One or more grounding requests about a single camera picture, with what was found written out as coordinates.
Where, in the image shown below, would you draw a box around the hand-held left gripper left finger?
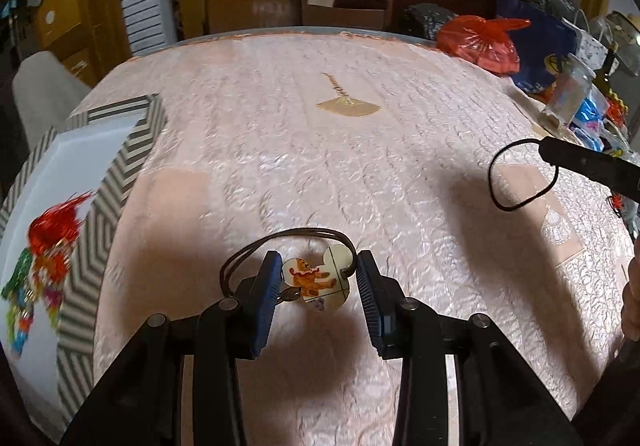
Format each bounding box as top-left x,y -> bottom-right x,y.
60,250 -> 283,446

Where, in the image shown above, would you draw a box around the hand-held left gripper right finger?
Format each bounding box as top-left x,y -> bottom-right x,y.
354,250 -> 583,446

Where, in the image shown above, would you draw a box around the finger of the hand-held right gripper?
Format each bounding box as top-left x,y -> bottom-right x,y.
539,136 -> 640,204

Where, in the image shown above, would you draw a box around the brown hair tie cartoon charm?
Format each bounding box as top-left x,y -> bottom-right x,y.
220,227 -> 359,314

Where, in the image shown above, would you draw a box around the black hair tie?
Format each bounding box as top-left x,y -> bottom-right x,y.
489,138 -> 561,211

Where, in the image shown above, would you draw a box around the striped white box lid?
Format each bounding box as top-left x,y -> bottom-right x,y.
0,93 -> 168,432

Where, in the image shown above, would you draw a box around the orange purple blue link chain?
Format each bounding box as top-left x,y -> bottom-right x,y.
30,258 -> 71,327

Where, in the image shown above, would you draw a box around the red tassel knot ornament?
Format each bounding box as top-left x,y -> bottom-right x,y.
27,191 -> 96,287

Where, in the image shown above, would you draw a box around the multicolour bead string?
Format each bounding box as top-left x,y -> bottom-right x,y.
5,298 -> 37,359

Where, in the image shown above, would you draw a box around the green bead bracelet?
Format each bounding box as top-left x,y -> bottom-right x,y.
0,248 -> 33,301

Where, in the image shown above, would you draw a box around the person's right hand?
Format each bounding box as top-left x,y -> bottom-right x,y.
621,246 -> 640,343

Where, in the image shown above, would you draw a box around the blue shiny packet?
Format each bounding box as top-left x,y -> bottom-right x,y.
575,93 -> 608,127

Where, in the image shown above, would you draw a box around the dark glass bottle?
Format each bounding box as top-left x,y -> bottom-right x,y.
592,48 -> 619,100

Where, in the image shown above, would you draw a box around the white paper bag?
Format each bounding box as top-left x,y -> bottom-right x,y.
575,8 -> 609,71

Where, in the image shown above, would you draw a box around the pink textured tablecloth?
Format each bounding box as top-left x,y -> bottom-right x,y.
65,28 -> 640,446

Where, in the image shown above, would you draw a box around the blue bag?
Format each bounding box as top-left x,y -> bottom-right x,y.
495,0 -> 583,96

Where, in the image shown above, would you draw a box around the red plastic bag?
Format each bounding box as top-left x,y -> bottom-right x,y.
436,14 -> 532,76

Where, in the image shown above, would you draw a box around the gold fan pendant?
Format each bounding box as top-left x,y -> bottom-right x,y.
315,72 -> 382,119

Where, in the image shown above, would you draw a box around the brown solid-back chair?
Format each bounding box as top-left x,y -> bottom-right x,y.
207,0 -> 301,34

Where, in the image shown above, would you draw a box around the beige upholstered chair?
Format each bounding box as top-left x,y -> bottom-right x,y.
11,50 -> 93,149

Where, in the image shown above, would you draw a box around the yellow cardboard boxes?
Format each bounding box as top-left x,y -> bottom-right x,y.
30,0 -> 98,86

